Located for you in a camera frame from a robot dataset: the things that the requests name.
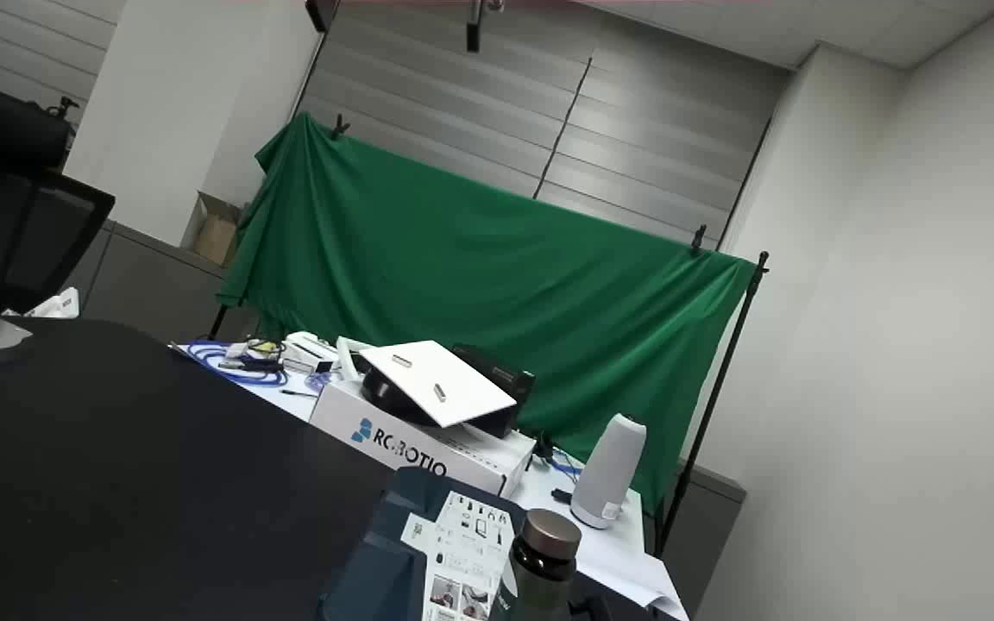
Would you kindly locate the blue plastic case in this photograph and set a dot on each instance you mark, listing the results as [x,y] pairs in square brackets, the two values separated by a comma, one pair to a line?
[369,574]

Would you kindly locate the black backdrop clamp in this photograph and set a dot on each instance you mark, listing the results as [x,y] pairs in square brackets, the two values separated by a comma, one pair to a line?
[697,238]
[338,124]

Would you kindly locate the black office chair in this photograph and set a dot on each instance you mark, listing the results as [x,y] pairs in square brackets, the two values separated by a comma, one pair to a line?
[26,228]

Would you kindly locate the black rectangular box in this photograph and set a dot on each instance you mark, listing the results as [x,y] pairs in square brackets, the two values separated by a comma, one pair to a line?
[502,375]

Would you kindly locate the brown cardboard box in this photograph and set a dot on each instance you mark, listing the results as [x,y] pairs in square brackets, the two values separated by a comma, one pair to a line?
[216,237]

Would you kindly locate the small white box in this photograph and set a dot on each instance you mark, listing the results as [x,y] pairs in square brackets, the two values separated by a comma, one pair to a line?
[308,351]

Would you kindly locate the grey window blinds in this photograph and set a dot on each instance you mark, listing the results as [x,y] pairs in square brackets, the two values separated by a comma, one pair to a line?
[635,139]
[26,47]

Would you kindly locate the black backdrop stand pole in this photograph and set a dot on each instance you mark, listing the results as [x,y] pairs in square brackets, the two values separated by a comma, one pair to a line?
[724,368]

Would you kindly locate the white Robotiq cardboard box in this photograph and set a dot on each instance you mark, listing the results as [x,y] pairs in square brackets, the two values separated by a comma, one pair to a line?
[394,436]

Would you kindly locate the green cloth backdrop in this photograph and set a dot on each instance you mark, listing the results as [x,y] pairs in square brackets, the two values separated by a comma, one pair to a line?
[462,264]

